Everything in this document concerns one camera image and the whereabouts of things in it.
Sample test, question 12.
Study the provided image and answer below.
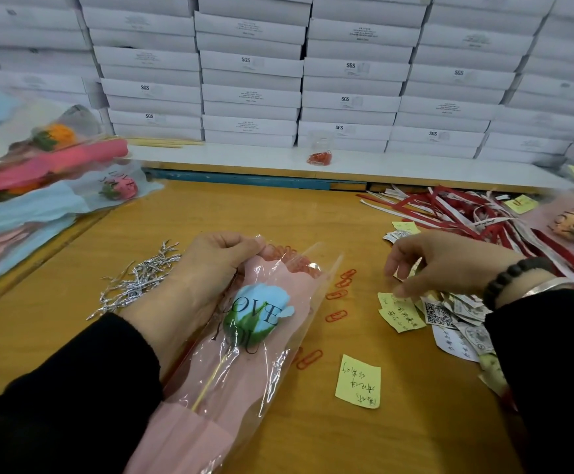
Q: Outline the person's left hand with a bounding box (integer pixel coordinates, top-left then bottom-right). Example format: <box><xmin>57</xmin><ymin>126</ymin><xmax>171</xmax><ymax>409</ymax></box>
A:
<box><xmin>119</xmin><ymin>232</ymin><xmax>280</xmax><ymax>376</ymax></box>

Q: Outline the person's right hand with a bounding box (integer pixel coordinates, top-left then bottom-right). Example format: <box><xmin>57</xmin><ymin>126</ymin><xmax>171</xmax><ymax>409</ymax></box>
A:
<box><xmin>384</xmin><ymin>230</ymin><xmax>527</xmax><ymax>312</ymax></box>

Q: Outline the pile of red ribbons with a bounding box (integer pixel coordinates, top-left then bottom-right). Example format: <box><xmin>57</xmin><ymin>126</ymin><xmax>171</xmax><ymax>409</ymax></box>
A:
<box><xmin>361</xmin><ymin>184</ymin><xmax>574</xmax><ymax>302</ymax></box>

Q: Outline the pile of yellow white tags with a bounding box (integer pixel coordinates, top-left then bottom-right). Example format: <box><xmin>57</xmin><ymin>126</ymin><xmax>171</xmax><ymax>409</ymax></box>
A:
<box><xmin>334</xmin><ymin>165</ymin><xmax>574</xmax><ymax>411</ymax></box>

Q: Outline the blue flower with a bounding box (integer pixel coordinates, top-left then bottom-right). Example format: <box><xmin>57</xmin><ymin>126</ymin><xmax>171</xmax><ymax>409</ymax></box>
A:
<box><xmin>124</xmin><ymin>240</ymin><xmax>346</xmax><ymax>474</ymax></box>

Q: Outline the pile of flowers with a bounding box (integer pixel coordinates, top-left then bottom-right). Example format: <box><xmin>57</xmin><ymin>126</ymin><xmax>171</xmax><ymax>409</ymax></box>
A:
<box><xmin>0</xmin><ymin>88</ymin><xmax>165</xmax><ymax>302</ymax></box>

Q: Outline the person's right forearm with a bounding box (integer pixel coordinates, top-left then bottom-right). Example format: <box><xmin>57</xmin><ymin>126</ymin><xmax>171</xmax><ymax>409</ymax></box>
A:
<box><xmin>484</xmin><ymin>289</ymin><xmax>574</xmax><ymax>474</ymax></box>

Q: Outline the person's left forearm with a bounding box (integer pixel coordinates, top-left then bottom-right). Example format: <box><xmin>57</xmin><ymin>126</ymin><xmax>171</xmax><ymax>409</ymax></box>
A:
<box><xmin>0</xmin><ymin>311</ymin><xmax>167</xmax><ymax>474</ymax></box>

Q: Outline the pile of silver twist ties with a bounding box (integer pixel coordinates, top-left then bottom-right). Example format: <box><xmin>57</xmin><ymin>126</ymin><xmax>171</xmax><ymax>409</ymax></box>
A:
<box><xmin>88</xmin><ymin>240</ymin><xmax>184</xmax><ymax>322</ymax></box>

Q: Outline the long white board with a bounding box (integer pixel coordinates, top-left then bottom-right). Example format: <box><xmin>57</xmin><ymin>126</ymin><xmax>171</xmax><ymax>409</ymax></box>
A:
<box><xmin>129</xmin><ymin>143</ymin><xmax>574</xmax><ymax>194</ymax></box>

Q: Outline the pile of orange paper clips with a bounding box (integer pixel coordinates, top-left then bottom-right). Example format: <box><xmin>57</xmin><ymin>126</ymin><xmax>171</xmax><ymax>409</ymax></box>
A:
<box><xmin>292</xmin><ymin>244</ymin><xmax>359</xmax><ymax>371</ymax></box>

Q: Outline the wooden sticks bundle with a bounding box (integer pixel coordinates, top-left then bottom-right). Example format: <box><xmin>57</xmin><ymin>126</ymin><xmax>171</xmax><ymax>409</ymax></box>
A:
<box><xmin>124</xmin><ymin>138</ymin><xmax>206</xmax><ymax>150</ymax></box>

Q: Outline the small bag of red clips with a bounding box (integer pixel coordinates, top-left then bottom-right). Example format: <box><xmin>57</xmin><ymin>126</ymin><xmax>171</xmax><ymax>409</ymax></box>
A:
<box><xmin>307</xmin><ymin>138</ymin><xmax>334</xmax><ymax>168</ymax></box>

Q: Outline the black bead bracelet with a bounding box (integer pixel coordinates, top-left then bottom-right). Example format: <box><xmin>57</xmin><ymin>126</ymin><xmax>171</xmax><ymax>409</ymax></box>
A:
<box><xmin>483</xmin><ymin>256</ymin><xmax>565</xmax><ymax>312</ymax></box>

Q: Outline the wall of stacked white boxes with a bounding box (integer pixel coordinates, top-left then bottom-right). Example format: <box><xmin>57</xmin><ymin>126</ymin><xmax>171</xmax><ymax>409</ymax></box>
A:
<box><xmin>0</xmin><ymin>0</ymin><xmax>574</xmax><ymax>166</ymax></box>

